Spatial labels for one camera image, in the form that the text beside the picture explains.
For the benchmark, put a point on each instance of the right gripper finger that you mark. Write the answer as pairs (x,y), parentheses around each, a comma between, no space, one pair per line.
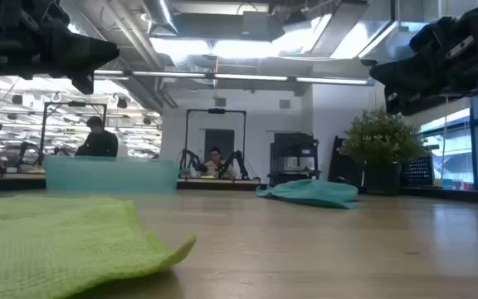
(401,104)
(401,74)

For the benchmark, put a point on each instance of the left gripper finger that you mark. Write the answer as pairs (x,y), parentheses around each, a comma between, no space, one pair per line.
(83,83)
(89,54)

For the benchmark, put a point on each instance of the teal microfiber towel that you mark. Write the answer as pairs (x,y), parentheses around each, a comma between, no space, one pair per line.
(313,193)

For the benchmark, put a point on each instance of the lime green microfiber towel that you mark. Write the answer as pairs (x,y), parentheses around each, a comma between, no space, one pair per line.
(56,245)

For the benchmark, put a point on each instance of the black background robot arm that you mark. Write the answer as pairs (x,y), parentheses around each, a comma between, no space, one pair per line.
(237,160)
(189,160)

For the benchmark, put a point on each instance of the translucent teal plastic basket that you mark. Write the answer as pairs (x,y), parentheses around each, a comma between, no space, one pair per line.
(110,174)

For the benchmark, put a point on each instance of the potted green plant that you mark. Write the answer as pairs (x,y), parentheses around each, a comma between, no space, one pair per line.
(380,137)

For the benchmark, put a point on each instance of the person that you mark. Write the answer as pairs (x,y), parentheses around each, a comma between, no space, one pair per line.
(98,143)
(215,164)

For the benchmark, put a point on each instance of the black perforated crate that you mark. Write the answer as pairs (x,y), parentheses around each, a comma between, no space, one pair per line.
(417,170)

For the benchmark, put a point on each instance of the black leaning board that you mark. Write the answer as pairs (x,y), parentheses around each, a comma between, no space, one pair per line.
(338,166)

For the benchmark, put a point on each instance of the black shelf cart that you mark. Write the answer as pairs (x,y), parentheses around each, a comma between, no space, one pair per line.
(293,145)

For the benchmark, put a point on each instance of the grey door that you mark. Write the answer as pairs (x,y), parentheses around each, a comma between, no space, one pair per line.
(219,139)

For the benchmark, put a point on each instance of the wooden background table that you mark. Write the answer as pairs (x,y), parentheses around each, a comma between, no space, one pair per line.
(222,180)

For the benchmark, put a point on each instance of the black gantry frame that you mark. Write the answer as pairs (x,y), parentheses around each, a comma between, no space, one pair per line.
(216,111)
(76,104)

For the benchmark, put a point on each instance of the black aluminium table frame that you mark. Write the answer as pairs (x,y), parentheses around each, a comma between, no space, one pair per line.
(471,196)

